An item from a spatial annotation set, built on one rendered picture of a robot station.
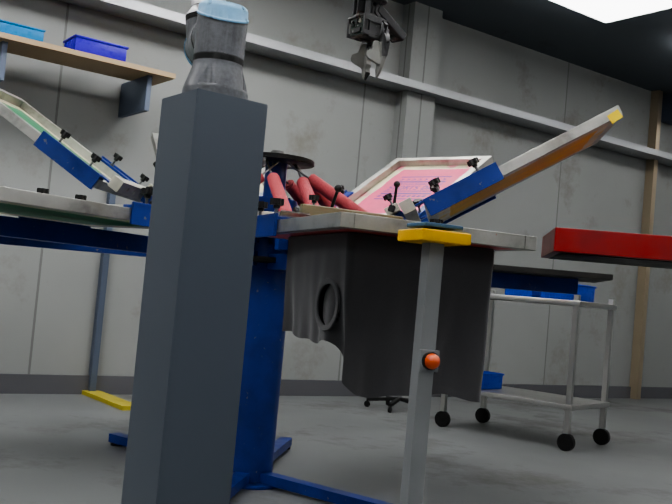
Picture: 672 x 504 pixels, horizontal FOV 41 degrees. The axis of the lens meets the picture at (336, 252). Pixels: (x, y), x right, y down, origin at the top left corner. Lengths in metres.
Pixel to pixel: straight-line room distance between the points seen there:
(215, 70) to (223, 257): 0.42
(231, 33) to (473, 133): 5.95
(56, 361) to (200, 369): 4.00
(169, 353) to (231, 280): 0.21
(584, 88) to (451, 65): 1.76
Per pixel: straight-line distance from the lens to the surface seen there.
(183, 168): 1.97
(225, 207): 1.98
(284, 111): 6.70
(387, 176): 4.78
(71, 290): 5.92
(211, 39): 2.07
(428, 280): 2.10
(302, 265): 2.63
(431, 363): 2.07
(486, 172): 3.32
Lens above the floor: 0.78
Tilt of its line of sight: 3 degrees up
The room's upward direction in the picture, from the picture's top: 5 degrees clockwise
